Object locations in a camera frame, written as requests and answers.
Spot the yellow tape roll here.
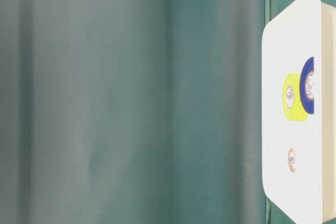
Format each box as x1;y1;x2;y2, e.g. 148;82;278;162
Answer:
282;73;309;122

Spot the blue tape roll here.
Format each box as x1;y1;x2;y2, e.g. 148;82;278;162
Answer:
300;57;315;114

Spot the white plastic case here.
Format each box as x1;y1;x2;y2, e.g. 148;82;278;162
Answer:
262;0;335;223

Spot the white tape roll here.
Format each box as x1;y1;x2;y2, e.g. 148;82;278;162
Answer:
283;144;302;180

